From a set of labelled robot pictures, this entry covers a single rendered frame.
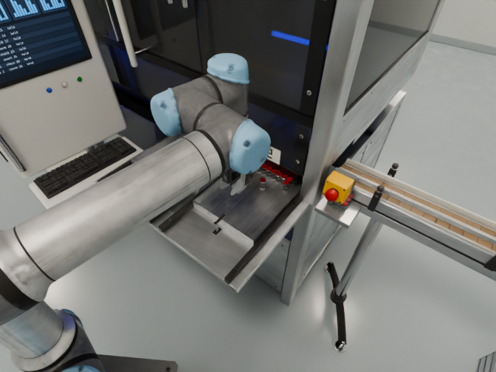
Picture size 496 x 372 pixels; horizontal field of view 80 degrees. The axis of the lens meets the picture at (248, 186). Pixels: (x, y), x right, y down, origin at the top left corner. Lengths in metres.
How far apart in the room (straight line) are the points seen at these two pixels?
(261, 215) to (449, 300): 1.41
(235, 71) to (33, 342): 0.60
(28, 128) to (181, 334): 1.20
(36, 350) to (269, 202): 0.72
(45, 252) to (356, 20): 0.67
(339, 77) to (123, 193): 0.57
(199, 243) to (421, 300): 1.45
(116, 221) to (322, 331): 1.54
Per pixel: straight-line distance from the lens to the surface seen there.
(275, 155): 1.01
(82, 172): 1.41
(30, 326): 0.67
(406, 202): 1.07
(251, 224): 0.99
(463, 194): 2.79
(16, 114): 1.41
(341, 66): 0.77
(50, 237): 0.38
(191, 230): 0.99
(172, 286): 1.90
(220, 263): 0.92
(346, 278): 1.55
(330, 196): 0.94
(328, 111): 0.83
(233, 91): 0.57
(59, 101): 1.44
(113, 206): 0.38
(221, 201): 1.05
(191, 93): 0.52
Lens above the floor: 1.68
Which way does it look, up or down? 46 degrees down
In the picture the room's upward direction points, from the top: straight up
